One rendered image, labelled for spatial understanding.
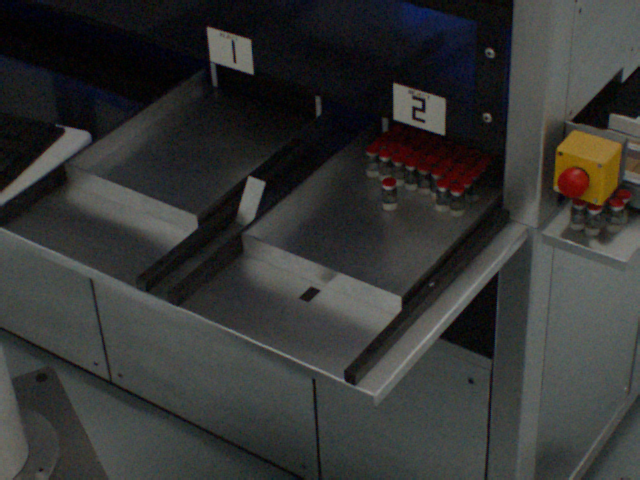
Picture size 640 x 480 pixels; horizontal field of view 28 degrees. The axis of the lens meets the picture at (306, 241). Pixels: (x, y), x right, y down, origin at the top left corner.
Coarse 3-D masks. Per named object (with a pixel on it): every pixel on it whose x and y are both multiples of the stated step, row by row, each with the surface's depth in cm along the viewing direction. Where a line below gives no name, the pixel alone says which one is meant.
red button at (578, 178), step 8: (568, 168) 167; (576, 168) 166; (560, 176) 166; (568, 176) 165; (576, 176) 165; (584, 176) 166; (560, 184) 167; (568, 184) 166; (576, 184) 165; (584, 184) 165; (568, 192) 166; (576, 192) 166; (584, 192) 166
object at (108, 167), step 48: (192, 96) 212; (240, 96) 211; (96, 144) 196; (144, 144) 201; (192, 144) 200; (240, 144) 199; (288, 144) 193; (96, 192) 190; (144, 192) 190; (192, 192) 189; (240, 192) 186
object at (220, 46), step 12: (216, 36) 195; (228, 36) 194; (216, 48) 197; (228, 48) 195; (240, 48) 193; (216, 60) 198; (228, 60) 196; (240, 60) 195; (252, 60) 193; (252, 72) 195
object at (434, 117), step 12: (396, 84) 179; (396, 96) 180; (408, 96) 179; (420, 96) 177; (432, 96) 176; (396, 108) 181; (408, 108) 180; (432, 108) 177; (444, 108) 176; (408, 120) 181; (432, 120) 178; (444, 120) 177; (444, 132) 178
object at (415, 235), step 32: (352, 160) 194; (320, 192) 188; (352, 192) 187; (416, 192) 186; (256, 224) 177; (288, 224) 182; (320, 224) 181; (352, 224) 181; (384, 224) 181; (416, 224) 180; (448, 224) 180; (480, 224) 177; (256, 256) 176; (288, 256) 172; (320, 256) 175; (352, 256) 175; (384, 256) 175; (416, 256) 174; (448, 256) 171; (352, 288) 167; (384, 288) 164; (416, 288) 166
